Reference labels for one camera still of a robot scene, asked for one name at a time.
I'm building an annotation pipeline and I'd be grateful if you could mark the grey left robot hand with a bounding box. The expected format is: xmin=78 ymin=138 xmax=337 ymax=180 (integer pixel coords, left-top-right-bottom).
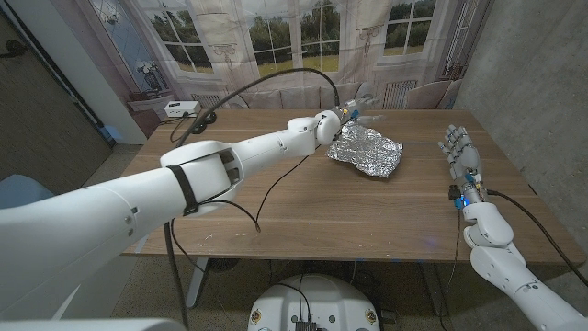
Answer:
xmin=333 ymin=95 xmax=386 ymax=135

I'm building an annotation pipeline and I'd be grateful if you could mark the aluminum foil sheet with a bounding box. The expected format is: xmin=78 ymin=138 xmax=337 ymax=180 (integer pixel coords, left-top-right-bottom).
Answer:
xmin=325 ymin=120 xmax=404 ymax=179

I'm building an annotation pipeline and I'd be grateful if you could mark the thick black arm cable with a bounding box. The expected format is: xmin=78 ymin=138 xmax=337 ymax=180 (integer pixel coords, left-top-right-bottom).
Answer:
xmin=486 ymin=188 xmax=588 ymax=289
xmin=162 ymin=67 xmax=342 ymax=331

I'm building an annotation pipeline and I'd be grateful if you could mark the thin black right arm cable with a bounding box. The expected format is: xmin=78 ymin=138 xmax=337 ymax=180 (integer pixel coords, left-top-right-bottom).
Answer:
xmin=438 ymin=209 xmax=462 ymax=331

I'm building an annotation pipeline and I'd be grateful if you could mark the blue chair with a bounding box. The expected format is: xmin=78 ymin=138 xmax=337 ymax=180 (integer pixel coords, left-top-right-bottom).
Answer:
xmin=0 ymin=173 xmax=63 ymax=211

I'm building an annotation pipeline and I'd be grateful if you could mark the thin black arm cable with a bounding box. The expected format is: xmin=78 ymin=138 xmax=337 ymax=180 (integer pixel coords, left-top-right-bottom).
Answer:
xmin=438 ymin=209 xmax=462 ymax=331
xmin=169 ymin=154 xmax=310 ymax=277

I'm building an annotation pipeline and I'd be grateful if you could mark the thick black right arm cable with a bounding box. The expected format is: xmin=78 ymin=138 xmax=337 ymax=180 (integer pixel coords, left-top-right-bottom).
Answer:
xmin=486 ymin=188 xmax=588 ymax=289

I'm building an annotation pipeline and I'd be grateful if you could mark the white power strip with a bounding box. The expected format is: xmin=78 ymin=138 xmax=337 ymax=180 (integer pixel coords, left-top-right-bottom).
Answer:
xmin=164 ymin=100 xmax=202 ymax=119

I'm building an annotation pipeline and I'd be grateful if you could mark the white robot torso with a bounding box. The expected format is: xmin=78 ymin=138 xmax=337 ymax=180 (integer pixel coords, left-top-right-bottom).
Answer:
xmin=247 ymin=274 xmax=381 ymax=331

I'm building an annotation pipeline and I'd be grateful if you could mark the white table leg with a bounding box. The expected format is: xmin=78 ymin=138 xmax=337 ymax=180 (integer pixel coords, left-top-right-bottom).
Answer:
xmin=186 ymin=257 xmax=210 ymax=309
xmin=420 ymin=261 xmax=449 ymax=317

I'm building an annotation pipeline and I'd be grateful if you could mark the printed window backdrop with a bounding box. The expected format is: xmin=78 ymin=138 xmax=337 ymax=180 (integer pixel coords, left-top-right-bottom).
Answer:
xmin=50 ymin=0 xmax=495 ymax=142

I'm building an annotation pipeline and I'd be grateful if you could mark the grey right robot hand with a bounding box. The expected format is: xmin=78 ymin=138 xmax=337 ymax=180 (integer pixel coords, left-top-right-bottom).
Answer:
xmin=436 ymin=123 xmax=488 ymax=209

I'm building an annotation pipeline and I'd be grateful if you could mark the black adapter cord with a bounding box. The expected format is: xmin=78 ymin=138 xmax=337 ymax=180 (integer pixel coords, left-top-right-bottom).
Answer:
xmin=160 ymin=112 xmax=203 ymax=143

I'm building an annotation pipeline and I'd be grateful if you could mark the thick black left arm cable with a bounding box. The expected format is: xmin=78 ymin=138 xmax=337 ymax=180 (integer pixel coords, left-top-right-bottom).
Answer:
xmin=162 ymin=67 xmax=342 ymax=331

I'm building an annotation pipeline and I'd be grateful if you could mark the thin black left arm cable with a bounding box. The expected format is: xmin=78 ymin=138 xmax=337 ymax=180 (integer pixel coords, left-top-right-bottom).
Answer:
xmin=169 ymin=154 xmax=310 ymax=277

